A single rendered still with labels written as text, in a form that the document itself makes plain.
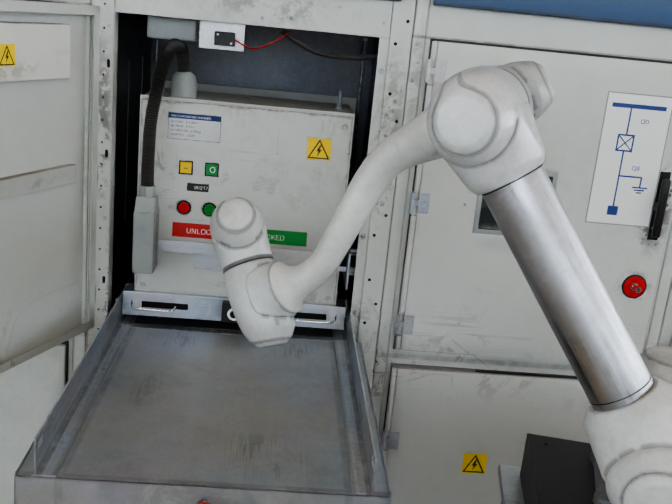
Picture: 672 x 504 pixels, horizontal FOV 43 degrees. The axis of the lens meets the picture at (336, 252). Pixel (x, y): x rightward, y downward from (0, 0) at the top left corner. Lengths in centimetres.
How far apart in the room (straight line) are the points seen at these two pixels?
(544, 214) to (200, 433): 75
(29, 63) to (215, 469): 86
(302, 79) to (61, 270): 107
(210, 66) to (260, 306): 129
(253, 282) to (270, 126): 52
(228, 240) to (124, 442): 41
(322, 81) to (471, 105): 154
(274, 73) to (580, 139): 108
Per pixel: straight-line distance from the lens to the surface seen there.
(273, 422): 169
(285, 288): 158
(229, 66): 273
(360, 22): 194
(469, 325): 210
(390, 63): 195
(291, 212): 204
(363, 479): 152
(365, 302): 206
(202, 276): 209
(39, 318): 200
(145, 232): 196
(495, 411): 221
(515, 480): 181
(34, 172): 188
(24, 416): 225
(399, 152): 150
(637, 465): 134
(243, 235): 159
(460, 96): 122
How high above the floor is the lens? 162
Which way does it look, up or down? 16 degrees down
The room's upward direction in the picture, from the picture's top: 6 degrees clockwise
